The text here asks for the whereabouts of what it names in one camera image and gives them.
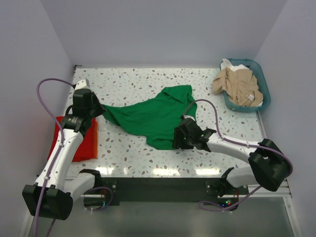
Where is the green polo shirt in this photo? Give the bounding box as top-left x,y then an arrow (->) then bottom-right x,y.
103,85 -> 195,150

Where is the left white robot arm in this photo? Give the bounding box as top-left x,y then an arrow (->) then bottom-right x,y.
22,88 -> 104,220

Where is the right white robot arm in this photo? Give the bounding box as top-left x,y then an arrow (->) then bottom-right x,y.
173,118 -> 293,196

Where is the orange folded t shirt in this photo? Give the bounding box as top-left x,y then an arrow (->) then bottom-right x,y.
93,121 -> 98,159

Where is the red folded t shirt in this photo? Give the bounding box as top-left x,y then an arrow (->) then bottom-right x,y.
47,116 -> 96,162

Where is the beige crumpled shirt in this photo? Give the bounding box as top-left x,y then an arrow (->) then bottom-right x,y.
211,67 -> 264,107

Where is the white crumpled shirt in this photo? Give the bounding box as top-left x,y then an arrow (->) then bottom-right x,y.
221,58 -> 263,107

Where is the teal plastic basket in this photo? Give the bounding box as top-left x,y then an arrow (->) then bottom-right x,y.
224,58 -> 271,113

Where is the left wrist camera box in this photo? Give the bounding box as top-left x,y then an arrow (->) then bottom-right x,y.
74,78 -> 90,90

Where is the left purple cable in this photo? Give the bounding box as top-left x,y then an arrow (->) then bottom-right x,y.
33,78 -> 114,237

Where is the purple cable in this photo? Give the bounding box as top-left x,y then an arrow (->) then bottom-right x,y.
33,78 -> 114,237
182,99 -> 294,212

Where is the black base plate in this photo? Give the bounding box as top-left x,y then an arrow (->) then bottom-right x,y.
82,176 -> 249,207

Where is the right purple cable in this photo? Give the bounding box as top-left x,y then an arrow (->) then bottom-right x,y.
182,99 -> 294,212

